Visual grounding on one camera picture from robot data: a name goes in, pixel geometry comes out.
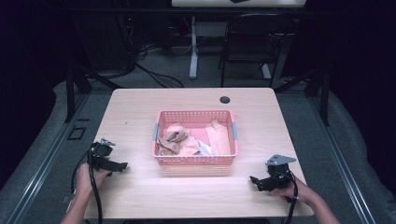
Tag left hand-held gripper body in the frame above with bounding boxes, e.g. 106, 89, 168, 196
89, 137, 117, 172

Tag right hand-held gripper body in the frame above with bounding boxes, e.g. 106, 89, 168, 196
264, 154, 298, 191

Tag person's left hand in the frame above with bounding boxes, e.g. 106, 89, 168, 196
75, 162, 112, 200

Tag person's right hand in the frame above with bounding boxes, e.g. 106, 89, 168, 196
269, 175, 316, 207

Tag long beige stocking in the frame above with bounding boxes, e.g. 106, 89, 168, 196
205, 119, 232, 156

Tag white cloth piece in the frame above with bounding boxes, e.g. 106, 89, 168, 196
197, 139, 214, 156

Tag brown stocking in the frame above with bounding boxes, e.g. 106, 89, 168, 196
156, 130, 191, 156

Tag black metal stand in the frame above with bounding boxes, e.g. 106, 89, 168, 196
274, 65, 332, 127
63, 61, 123, 124

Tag pink plastic basket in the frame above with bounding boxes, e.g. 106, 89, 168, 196
151, 108, 240, 166

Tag crumpled beige stocking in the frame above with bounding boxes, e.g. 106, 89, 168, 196
178, 135, 201, 157

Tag white desk foot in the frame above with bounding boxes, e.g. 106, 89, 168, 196
261, 63, 273, 80

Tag black folding chair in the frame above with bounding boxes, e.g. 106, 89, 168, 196
218, 12, 296, 89

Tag white desk leg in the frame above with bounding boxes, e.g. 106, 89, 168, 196
189, 15, 201, 80

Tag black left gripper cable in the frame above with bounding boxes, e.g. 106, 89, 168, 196
70, 148, 105, 224

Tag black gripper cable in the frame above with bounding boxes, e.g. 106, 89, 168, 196
70, 148, 105, 224
279, 171, 300, 224

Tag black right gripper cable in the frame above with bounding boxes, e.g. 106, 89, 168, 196
279, 171, 300, 224

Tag black floor socket frame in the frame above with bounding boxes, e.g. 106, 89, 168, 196
66, 125, 88, 142

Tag metal floor rail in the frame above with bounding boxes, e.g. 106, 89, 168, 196
307, 92, 377, 224
6, 92, 92, 224

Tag black floor cables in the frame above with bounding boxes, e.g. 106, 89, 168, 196
134, 61, 185, 90

